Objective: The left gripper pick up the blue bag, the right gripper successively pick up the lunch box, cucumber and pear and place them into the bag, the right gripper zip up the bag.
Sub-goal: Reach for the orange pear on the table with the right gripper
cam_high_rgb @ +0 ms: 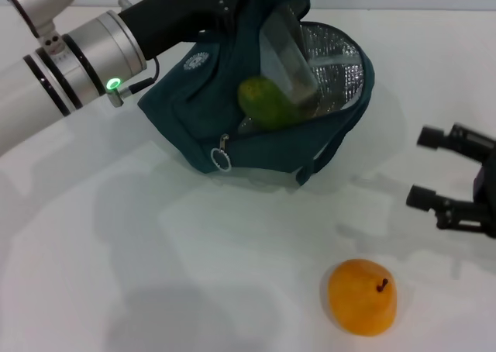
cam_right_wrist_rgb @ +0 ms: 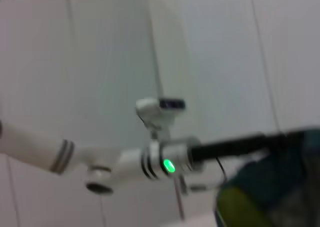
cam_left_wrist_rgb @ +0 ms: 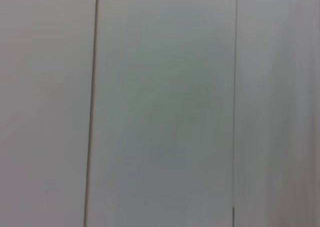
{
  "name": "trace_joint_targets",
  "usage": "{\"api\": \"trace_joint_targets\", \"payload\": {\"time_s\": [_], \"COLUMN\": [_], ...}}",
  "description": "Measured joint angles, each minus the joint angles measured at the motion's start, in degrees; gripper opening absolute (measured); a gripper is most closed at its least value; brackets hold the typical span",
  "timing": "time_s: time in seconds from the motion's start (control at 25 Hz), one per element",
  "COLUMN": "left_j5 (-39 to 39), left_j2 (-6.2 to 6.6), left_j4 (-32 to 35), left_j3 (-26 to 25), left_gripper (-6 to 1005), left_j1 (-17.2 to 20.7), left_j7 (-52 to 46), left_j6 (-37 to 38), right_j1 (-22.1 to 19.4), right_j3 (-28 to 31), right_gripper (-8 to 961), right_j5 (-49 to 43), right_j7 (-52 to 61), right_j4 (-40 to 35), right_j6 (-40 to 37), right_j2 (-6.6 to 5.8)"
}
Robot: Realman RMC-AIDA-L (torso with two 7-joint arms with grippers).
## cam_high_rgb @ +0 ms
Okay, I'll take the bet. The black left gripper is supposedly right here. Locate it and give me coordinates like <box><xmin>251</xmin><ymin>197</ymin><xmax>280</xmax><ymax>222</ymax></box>
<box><xmin>118</xmin><ymin>0</ymin><xmax>253</xmax><ymax>60</ymax></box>

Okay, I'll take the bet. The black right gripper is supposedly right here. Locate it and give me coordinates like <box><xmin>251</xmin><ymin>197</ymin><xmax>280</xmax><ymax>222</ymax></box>
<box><xmin>405</xmin><ymin>122</ymin><xmax>496</xmax><ymax>239</ymax></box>

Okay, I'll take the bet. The clear blue-rimmed plastic container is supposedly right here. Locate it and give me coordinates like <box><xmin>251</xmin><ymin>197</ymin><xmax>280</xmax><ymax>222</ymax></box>
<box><xmin>258</xmin><ymin>2</ymin><xmax>319</xmax><ymax>109</ymax></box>

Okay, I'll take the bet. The green cucumber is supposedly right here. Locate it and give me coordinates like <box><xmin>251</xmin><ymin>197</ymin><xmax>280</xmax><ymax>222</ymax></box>
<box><xmin>236</xmin><ymin>76</ymin><xmax>307</xmax><ymax>130</ymax></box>

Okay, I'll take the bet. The teal fabric insulated bag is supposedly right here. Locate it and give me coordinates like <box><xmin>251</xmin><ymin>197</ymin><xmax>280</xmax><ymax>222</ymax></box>
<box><xmin>137</xmin><ymin>0</ymin><xmax>376</xmax><ymax>186</ymax></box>

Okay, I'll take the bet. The orange yellow pear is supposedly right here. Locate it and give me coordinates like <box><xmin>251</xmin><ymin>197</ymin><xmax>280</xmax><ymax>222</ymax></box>
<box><xmin>328</xmin><ymin>258</ymin><xmax>399</xmax><ymax>336</ymax></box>

